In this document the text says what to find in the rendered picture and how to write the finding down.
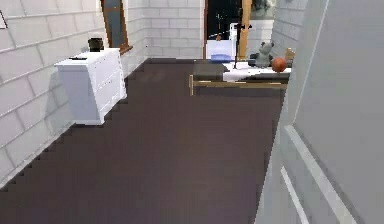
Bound wooden bed with white mattress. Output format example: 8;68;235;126
188;60;293;97

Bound white box with blue base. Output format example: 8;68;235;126
205;39;237;64

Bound black floor lamp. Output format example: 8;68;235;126
232;22;253;70

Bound grey teddy bear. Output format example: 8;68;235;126
247;41;276;69

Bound wooden room door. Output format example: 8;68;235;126
237;0;253;61

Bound orange basketball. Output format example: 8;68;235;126
271;57;288;74

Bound white chest of drawers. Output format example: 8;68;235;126
54;47;128;126

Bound tan small toy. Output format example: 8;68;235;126
284;47;297;62

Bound black pot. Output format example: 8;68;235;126
87;37;105;53

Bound white room door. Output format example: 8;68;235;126
253;0;384;224

